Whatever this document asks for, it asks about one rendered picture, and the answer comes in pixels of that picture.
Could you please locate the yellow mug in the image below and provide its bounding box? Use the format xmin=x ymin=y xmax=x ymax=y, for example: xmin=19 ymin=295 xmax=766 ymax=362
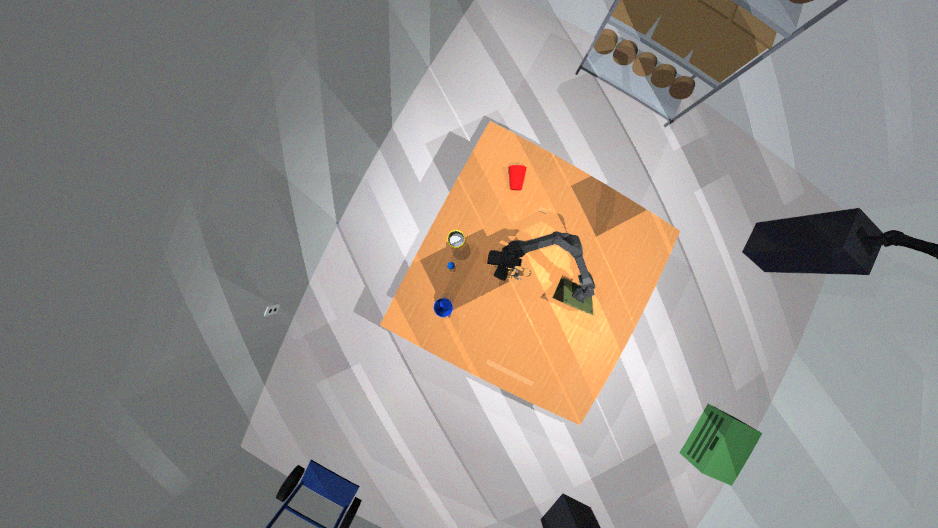
xmin=447 ymin=230 xmax=465 ymax=248

